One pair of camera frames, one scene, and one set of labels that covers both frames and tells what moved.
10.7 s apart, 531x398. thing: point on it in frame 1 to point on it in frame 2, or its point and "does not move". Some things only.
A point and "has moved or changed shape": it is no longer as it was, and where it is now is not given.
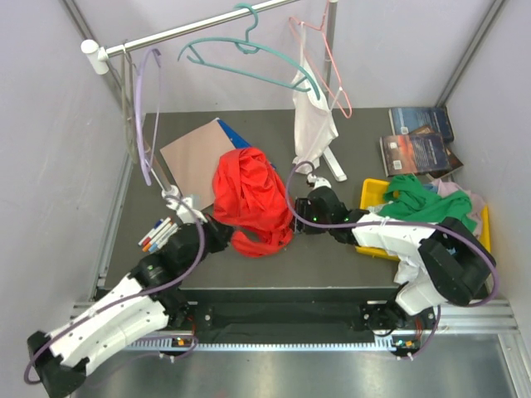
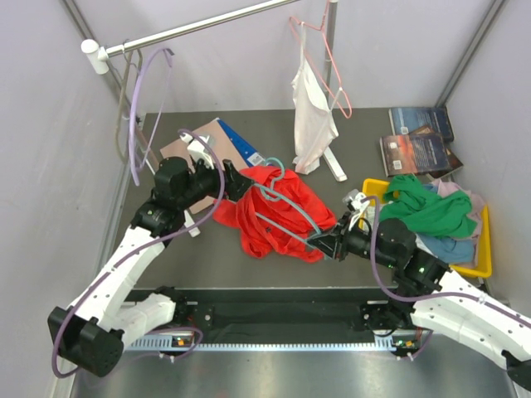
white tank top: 314,120 does not move
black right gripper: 304,206 to 335,243
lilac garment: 477,203 does not move
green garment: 411,201 does not move
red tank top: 250,196 has moved or changed shape
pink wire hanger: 314,65 does not move
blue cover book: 405,120 does not move
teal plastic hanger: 247,46 to 270,193
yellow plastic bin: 372,194 does not move
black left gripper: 221,233 to 234,183
